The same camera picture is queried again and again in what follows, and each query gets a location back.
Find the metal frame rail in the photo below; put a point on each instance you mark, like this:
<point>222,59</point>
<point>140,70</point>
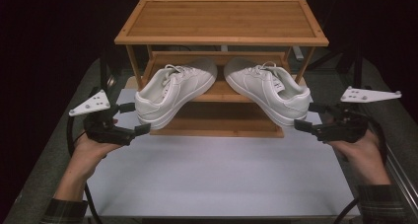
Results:
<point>402,174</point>

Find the white sneaker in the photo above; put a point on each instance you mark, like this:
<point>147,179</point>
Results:
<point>171,92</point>
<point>269,92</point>

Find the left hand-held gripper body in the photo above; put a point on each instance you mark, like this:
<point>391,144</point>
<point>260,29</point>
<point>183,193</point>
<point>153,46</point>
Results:
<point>105,130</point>

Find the wooden shoe rack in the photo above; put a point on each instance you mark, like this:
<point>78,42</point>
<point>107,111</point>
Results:
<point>220,20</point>

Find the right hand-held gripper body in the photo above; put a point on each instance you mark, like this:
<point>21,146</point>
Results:
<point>341,128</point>

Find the black stand pole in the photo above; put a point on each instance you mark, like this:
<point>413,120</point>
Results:
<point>104,69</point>
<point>358,69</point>

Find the person's left hand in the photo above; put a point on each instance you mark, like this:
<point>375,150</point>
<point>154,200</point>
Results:
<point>85,155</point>

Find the person's right hand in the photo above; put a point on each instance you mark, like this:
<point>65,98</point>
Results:
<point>364,158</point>

